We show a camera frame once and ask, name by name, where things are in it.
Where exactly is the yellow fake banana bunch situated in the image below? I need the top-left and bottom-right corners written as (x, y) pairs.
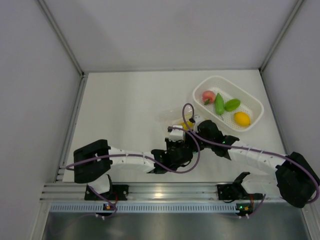
top-left (174, 120), bottom-right (194, 139)

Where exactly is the clear zip top bag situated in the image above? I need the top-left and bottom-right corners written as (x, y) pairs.
top-left (156, 105), bottom-right (197, 138)

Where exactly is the green fake vegetable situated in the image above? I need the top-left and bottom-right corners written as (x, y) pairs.
top-left (214, 93), bottom-right (225, 116)
top-left (224, 98), bottom-right (241, 112)

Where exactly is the yellow fake lemon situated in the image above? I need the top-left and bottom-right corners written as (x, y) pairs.
top-left (234, 111), bottom-right (251, 127)

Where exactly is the red fake peach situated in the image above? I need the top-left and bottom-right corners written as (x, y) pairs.
top-left (202, 90), bottom-right (216, 106)

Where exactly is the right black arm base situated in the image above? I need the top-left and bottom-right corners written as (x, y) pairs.
top-left (217, 183), bottom-right (249, 201)

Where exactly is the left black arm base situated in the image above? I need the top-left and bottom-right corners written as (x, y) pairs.
top-left (84, 184), bottom-right (129, 201)

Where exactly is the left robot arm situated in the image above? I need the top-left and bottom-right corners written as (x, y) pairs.
top-left (71, 139), bottom-right (195, 200)

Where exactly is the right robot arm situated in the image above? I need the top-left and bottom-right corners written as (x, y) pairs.
top-left (187, 120), bottom-right (320, 208)

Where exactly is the white perforated plastic basket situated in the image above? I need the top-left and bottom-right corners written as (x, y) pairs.
top-left (192, 75), bottom-right (264, 133)

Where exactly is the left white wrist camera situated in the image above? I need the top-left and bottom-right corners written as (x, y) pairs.
top-left (167, 125), bottom-right (185, 142)

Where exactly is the aluminium mounting rail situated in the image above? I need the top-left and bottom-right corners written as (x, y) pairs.
top-left (39, 181), bottom-right (283, 201)

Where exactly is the white slotted cable duct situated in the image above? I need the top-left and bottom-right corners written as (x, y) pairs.
top-left (50, 202), bottom-right (251, 214)

